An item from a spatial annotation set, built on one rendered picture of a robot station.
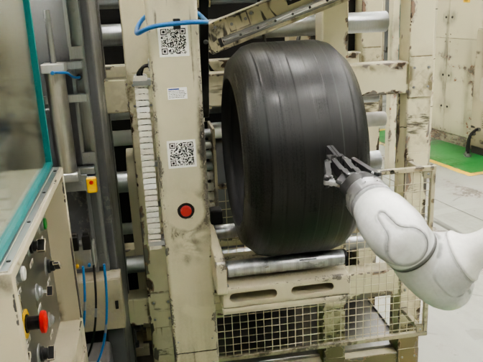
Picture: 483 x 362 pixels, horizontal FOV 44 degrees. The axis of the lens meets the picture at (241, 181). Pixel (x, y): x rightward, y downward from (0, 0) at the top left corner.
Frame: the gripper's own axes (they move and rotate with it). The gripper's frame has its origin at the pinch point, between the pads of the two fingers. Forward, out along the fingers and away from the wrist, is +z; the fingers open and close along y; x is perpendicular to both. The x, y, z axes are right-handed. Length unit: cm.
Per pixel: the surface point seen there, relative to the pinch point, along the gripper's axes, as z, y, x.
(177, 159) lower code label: 24.5, 34.6, 7.8
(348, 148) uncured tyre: 4.7, -5.0, 0.2
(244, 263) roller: 13.7, 19.2, 35.4
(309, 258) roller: 13.2, 1.0, 35.7
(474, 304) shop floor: 115, -121, 142
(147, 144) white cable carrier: 26.3, 42.1, 3.4
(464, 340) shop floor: 84, -98, 138
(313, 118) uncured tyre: 8.3, 2.7, -6.8
